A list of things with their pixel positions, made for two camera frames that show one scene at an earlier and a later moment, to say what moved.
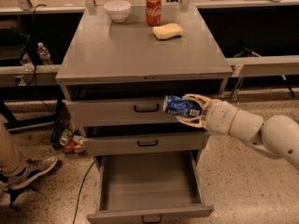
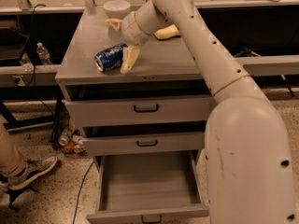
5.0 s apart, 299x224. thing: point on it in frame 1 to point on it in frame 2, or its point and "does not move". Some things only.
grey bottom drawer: (149, 189) does not move
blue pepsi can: (181, 106) to (110, 58)
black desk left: (32, 46) does not move
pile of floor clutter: (73, 141) does not move
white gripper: (220, 116) to (132, 30)
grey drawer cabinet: (116, 76) does not move
